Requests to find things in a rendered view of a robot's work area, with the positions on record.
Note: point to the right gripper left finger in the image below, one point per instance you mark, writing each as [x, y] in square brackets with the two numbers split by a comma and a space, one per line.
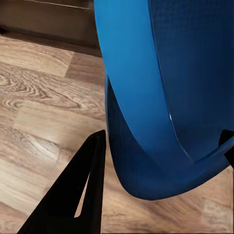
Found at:
[55, 213]

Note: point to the sandal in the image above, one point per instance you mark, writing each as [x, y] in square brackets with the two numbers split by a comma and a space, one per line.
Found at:
[169, 91]

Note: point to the nightstand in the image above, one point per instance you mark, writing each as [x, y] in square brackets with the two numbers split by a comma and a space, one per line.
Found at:
[63, 24]

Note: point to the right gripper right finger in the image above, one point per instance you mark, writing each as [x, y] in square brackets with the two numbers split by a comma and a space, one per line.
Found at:
[226, 135]

